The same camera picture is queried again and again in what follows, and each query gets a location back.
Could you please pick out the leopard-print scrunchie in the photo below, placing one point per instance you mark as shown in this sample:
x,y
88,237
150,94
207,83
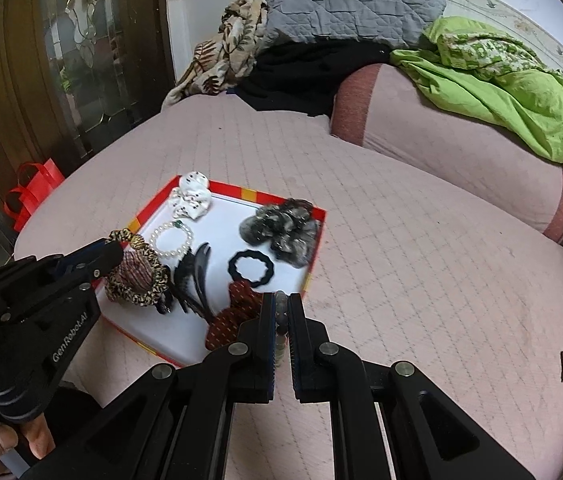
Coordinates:
x,y
136,297

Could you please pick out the red shopping bag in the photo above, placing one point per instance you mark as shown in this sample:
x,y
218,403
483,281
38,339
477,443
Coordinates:
x,y
49,170

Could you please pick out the dark red polka-dot scrunchie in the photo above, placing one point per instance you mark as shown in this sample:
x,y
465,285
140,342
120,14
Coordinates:
x,y
226,325

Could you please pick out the wooden door with glass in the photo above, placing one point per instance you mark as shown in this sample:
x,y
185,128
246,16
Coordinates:
x,y
61,60

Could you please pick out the leaf-print blanket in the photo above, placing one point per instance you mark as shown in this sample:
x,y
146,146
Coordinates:
x,y
231,45

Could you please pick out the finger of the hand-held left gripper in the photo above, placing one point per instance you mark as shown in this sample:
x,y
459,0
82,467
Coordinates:
x,y
96,275
61,265

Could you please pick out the red plaid scrunchie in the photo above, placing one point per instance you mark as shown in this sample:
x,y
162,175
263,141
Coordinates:
x,y
136,270

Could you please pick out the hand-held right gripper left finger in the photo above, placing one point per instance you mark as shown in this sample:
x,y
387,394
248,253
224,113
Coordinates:
x,y
269,320

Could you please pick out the dark hair claw clip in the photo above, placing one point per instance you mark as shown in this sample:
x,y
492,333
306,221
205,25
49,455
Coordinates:
x,y
201,260

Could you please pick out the pink bolster cushion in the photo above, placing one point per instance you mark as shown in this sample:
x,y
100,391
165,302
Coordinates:
x,y
436,135

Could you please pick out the grey quilted pillow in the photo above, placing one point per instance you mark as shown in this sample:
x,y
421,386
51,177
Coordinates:
x,y
351,0

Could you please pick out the black cloth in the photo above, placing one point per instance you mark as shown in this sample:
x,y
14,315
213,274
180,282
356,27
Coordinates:
x,y
311,75

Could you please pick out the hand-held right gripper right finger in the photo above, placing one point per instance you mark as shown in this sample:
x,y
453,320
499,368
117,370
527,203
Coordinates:
x,y
295,320

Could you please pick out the grey-brown sheer scrunchie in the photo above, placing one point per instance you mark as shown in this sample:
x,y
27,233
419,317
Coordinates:
x,y
281,230

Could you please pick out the green cloth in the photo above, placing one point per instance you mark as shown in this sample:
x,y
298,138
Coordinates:
x,y
511,105

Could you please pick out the white cherry-print scrunchie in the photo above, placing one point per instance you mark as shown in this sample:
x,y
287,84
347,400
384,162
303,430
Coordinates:
x,y
189,200

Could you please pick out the red-bordered white tray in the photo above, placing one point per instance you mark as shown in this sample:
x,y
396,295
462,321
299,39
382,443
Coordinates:
x,y
221,247

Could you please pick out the pink quilted mattress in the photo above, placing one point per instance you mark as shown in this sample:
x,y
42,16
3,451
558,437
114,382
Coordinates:
x,y
411,285

